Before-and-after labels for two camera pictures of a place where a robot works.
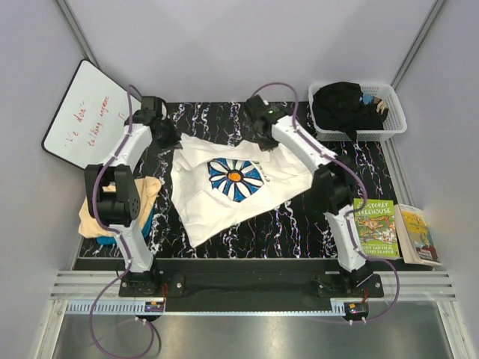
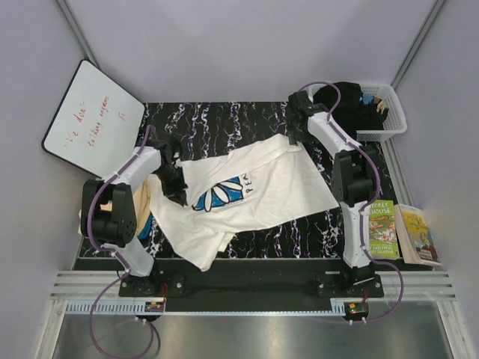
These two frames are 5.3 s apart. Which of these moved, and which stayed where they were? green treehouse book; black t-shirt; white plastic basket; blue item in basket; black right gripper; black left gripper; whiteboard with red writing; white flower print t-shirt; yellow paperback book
Moved: black right gripper; white flower print t-shirt; black left gripper
Stayed: black t-shirt; yellow paperback book; blue item in basket; white plastic basket; green treehouse book; whiteboard with red writing
